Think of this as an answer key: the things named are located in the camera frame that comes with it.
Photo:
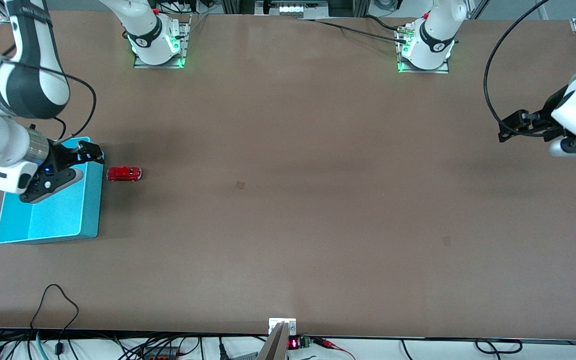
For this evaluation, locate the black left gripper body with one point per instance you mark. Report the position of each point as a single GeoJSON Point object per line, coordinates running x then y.
{"type": "Point", "coordinates": [544, 121]}

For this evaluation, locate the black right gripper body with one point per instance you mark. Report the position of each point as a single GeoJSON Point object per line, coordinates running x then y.
{"type": "Point", "coordinates": [61, 156]}

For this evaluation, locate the red beetle toy car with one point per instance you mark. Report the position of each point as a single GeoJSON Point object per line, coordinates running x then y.
{"type": "Point", "coordinates": [124, 173]}

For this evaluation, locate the blue plastic box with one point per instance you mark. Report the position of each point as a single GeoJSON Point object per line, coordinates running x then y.
{"type": "Point", "coordinates": [53, 220]}

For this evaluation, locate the black power strip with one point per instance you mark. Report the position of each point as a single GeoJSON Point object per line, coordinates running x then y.
{"type": "Point", "coordinates": [160, 353]}

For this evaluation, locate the red digit display module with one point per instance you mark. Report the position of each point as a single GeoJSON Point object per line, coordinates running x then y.
{"type": "Point", "coordinates": [295, 343]}

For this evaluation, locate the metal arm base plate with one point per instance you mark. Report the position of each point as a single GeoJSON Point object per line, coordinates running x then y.
{"type": "Point", "coordinates": [184, 40]}
{"type": "Point", "coordinates": [424, 71]}

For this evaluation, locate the aluminium frame with light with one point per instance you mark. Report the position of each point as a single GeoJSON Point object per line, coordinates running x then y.
{"type": "Point", "coordinates": [295, 8]}

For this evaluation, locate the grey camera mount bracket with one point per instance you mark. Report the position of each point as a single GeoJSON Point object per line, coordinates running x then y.
{"type": "Point", "coordinates": [278, 340]}

